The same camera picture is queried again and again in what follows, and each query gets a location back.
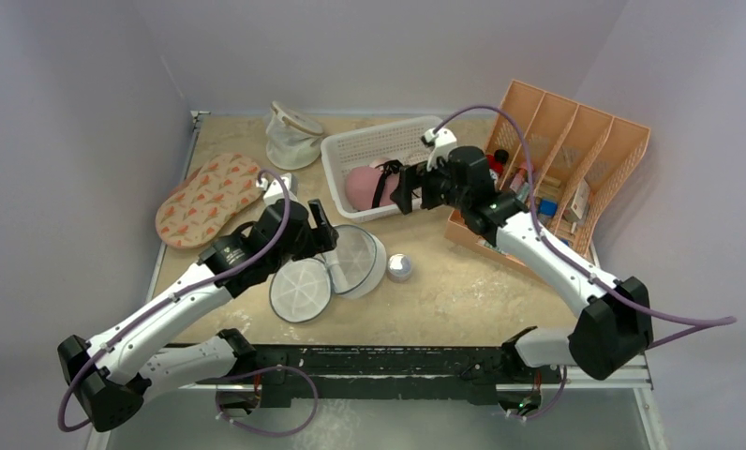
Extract dark pink black-strap bra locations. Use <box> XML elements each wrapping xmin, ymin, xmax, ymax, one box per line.
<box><xmin>344</xmin><ymin>157</ymin><xmax>404</xmax><ymax>211</ymax></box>

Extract white mesh laundry bag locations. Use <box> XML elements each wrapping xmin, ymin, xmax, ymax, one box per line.
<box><xmin>269</xmin><ymin>225</ymin><xmax>387</xmax><ymax>323</ymax></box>
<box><xmin>264</xmin><ymin>101</ymin><xmax>326</xmax><ymax>171</ymax></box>

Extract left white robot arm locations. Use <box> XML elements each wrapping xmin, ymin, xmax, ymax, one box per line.
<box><xmin>57</xmin><ymin>198</ymin><xmax>338</xmax><ymax>432</ymax></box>

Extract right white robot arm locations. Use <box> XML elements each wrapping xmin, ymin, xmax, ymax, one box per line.
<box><xmin>391</xmin><ymin>146</ymin><xmax>653</xmax><ymax>382</ymax></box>

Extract white plastic basket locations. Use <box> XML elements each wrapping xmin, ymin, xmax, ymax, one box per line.
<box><xmin>321</xmin><ymin>115</ymin><xmax>441</xmax><ymax>223</ymax></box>

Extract red cap bottle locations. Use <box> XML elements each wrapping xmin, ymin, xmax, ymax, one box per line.
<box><xmin>485</xmin><ymin>149</ymin><xmax>510</xmax><ymax>182</ymax></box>

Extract pink cap bottle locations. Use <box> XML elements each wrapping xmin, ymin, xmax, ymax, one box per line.
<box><xmin>509</xmin><ymin>165</ymin><xmax>530</xmax><ymax>197</ymax></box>

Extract blue cap tube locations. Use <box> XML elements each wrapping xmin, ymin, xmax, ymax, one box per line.
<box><xmin>538</xmin><ymin>199</ymin><xmax>558</xmax><ymax>218</ymax></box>

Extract small clear white-lid jar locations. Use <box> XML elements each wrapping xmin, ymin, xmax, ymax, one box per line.
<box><xmin>387</xmin><ymin>253</ymin><xmax>413</xmax><ymax>283</ymax></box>

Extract carrot print oval pad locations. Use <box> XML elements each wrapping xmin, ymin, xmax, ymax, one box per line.
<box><xmin>155</xmin><ymin>153</ymin><xmax>261</xmax><ymax>249</ymax></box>

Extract orange plastic organizer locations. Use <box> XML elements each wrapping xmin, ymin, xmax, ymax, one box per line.
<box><xmin>442</xmin><ymin>79</ymin><xmax>651</xmax><ymax>268</ymax></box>

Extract white red box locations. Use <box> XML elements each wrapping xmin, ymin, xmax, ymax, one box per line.
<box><xmin>563</xmin><ymin>179</ymin><xmax>590</xmax><ymax>223</ymax></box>

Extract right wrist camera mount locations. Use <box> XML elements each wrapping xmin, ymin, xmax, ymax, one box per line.
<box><xmin>421</xmin><ymin>127</ymin><xmax>457</xmax><ymax>172</ymax></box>

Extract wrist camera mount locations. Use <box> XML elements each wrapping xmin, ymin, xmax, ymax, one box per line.
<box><xmin>421</xmin><ymin>127</ymin><xmax>457</xmax><ymax>172</ymax></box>
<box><xmin>256</xmin><ymin>172</ymin><xmax>298</xmax><ymax>206</ymax></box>

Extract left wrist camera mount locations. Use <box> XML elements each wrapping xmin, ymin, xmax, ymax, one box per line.
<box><xmin>256</xmin><ymin>172</ymin><xmax>298</xmax><ymax>206</ymax></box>

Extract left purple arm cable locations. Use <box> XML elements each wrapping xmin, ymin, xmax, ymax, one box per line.
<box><xmin>57</xmin><ymin>169</ymin><xmax>292</xmax><ymax>433</ymax></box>

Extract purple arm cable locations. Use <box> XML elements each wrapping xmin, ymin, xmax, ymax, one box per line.
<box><xmin>433</xmin><ymin>105</ymin><xmax>738</xmax><ymax>349</ymax></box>
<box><xmin>57</xmin><ymin>169</ymin><xmax>292</xmax><ymax>433</ymax></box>

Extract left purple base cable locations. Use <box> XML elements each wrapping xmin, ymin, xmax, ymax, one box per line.
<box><xmin>215</xmin><ymin>365</ymin><xmax>320</xmax><ymax>437</ymax></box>

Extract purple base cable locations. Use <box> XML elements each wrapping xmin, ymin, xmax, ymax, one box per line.
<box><xmin>503</xmin><ymin>369</ymin><xmax>568</xmax><ymax>424</ymax></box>
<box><xmin>215</xmin><ymin>365</ymin><xmax>320</xmax><ymax>437</ymax></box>

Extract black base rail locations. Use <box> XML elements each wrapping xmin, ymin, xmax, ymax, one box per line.
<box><xmin>210</xmin><ymin>344</ymin><xmax>561</xmax><ymax>408</ymax></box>

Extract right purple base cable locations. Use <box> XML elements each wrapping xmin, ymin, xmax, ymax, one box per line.
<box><xmin>503</xmin><ymin>369</ymin><xmax>568</xmax><ymax>424</ymax></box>

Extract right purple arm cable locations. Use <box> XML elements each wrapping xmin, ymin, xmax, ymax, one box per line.
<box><xmin>433</xmin><ymin>105</ymin><xmax>738</xmax><ymax>349</ymax></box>

